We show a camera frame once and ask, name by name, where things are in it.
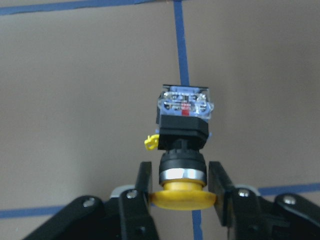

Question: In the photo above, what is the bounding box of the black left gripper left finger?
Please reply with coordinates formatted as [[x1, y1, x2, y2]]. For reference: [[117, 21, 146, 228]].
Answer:
[[118, 161, 159, 240]]

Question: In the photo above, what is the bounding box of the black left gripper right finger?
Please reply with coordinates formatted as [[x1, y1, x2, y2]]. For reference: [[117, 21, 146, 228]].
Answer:
[[207, 161, 272, 240]]

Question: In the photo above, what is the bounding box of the yellow push button switch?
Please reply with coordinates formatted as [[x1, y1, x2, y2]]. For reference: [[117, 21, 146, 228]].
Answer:
[[144, 84, 216, 211]]

